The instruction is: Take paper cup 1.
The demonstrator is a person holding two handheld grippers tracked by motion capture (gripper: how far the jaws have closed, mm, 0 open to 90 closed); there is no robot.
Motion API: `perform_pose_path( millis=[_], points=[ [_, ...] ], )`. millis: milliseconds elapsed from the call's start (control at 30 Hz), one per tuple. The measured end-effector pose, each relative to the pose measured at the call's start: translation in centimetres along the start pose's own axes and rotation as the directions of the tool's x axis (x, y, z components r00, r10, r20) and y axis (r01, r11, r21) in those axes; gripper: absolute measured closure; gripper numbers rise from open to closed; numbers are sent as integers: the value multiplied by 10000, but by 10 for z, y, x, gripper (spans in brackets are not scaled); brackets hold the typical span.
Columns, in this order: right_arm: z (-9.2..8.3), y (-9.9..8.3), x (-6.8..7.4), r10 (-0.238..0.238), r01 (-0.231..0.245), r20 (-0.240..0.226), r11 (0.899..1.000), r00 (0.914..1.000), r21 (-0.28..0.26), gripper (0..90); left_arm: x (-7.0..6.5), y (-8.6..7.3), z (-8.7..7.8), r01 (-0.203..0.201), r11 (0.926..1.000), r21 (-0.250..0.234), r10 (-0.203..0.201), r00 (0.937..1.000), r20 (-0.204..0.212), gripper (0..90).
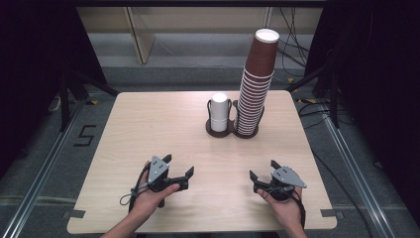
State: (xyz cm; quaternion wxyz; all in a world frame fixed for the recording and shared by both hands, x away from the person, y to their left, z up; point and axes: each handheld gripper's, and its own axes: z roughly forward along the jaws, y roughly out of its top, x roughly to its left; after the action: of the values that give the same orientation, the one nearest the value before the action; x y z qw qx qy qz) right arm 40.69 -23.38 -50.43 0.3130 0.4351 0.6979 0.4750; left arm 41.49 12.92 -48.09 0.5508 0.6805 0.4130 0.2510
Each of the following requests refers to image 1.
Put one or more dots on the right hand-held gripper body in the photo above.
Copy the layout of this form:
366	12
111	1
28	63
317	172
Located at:
285	177

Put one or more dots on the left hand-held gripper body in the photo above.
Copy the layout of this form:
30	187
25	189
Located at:
157	170

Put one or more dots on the dark brown wooden cup holder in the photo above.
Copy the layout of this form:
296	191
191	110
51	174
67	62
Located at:
218	134

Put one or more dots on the stack of brown paper cups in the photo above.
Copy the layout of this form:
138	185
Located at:
261	56

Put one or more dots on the person's left hand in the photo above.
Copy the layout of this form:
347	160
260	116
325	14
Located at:
147	200

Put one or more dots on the person's right hand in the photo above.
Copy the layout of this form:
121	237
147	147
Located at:
287	211

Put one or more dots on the grey tape strip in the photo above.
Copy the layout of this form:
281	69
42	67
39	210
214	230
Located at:
331	213

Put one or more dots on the black metal stand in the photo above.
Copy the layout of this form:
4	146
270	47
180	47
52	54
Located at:
333	92
66	95

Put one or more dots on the black curtain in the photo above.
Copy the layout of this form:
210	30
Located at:
29	66
379	82

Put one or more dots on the light wooden cabinet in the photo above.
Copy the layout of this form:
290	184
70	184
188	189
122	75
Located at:
198	23

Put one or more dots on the aluminium floor rail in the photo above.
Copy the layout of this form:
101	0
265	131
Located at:
358	178
39	185

